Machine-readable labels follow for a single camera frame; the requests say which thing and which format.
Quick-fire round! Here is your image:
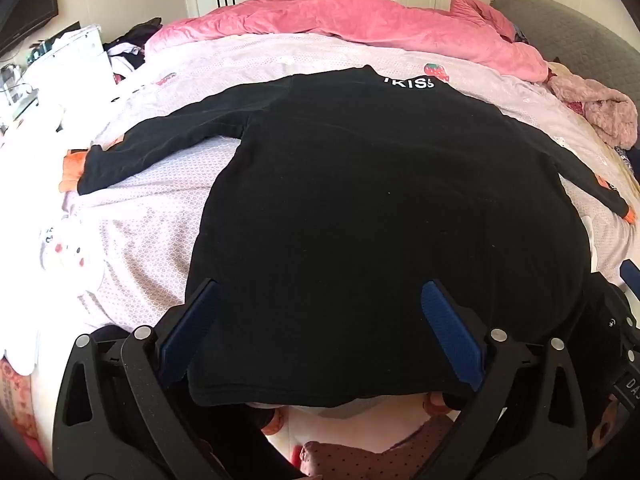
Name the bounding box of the pink floral mattress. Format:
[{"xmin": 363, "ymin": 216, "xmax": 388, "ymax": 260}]
[{"xmin": 0, "ymin": 357, "xmax": 53, "ymax": 456}]

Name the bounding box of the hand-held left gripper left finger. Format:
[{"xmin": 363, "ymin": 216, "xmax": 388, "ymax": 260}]
[{"xmin": 52, "ymin": 277, "xmax": 221, "ymax": 480}]

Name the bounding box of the brown dotted cloth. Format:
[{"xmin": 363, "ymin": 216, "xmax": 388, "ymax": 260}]
[{"xmin": 300, "ymin": 417, "xmax": 471, "ymax": 480}]

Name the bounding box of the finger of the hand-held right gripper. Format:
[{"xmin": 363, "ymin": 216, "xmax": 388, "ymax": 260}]
[{"xmin": 595, "ymin": 260, "xmax": 640, "ymax": 331}]

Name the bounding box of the pile of dark clothes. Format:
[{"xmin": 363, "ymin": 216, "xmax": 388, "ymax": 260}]
[{"xmin": 102, "ymin": 17, "xmax": 166, "ymax": 86}]

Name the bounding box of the black long-sleeve shirt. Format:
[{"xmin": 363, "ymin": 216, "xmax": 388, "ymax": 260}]
[{"xmin": 75, "ymin": 64, "xmax": 638, "ymax": 408}]

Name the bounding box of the white drawer cabinet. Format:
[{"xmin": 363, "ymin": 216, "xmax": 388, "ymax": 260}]
[{"xmin": 25, "ymin": 25, "xmax": 113, "ymax": 111}]

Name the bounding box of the grey padded headboard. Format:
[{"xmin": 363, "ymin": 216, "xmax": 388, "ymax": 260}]
[{"xmin": 487, "ymin": 0, "xmax": 640, "ymax": 111}]

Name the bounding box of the pink quilt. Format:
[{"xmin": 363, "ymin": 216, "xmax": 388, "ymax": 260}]
[{"xmin": 145, "ymin": 0, "xmax": 551, "ymax": 83}]

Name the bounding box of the black television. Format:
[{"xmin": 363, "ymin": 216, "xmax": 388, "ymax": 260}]
[{"xmin": 0, "ymin": 0, "xmax": 60, "ymax": 56}]

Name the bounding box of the pink fluffy garment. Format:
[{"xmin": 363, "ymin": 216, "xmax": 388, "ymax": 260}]
[{"xmin": 547, "ymin": 72, "xmax": 640, "ymax": 151}]

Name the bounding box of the dark blue garment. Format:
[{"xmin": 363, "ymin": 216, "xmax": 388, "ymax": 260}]
[{"xmin": 614, "ymin": 144, "xmax": 640, "ymax": 173}]

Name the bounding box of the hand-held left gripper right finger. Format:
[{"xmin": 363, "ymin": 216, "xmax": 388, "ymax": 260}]
[{"xmin": 421, "ymin": 279, "xmax": 591, "ymax": 480}]

